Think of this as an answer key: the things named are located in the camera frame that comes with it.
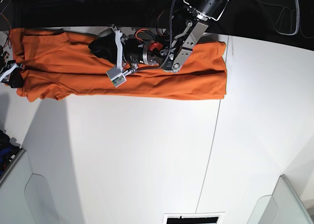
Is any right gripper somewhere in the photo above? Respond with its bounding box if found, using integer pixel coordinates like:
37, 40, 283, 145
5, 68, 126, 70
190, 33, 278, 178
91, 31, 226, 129
0, 52, 24, 89

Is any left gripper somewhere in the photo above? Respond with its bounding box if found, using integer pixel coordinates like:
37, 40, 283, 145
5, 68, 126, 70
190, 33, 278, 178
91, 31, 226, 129
88, 25, 163, 73

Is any orange t-shirt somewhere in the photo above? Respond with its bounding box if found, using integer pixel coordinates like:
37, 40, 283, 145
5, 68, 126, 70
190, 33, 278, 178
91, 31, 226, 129
10, 28, 227, 102

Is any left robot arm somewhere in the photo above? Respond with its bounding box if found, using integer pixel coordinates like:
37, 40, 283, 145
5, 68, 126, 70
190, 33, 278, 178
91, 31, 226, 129
88, 0, 231, 76

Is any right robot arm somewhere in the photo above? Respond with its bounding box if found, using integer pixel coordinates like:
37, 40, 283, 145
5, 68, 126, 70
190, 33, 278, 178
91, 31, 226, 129
0, 0, 24, 88

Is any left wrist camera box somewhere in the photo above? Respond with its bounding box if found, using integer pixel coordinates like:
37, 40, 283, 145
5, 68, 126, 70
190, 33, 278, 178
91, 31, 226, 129
106, 67, 127, 87

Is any blue black cable clutter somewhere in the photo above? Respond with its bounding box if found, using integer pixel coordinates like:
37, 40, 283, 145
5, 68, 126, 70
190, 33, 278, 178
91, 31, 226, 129
0, 131, 21, 175

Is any corrugated grey hose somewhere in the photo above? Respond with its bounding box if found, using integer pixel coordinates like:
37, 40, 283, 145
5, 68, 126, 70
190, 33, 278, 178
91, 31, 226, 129
274, 0, 301, 35

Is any right grey table bracket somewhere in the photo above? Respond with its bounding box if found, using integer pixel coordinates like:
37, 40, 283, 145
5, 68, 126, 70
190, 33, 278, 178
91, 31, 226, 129
247, 175, 314, 224

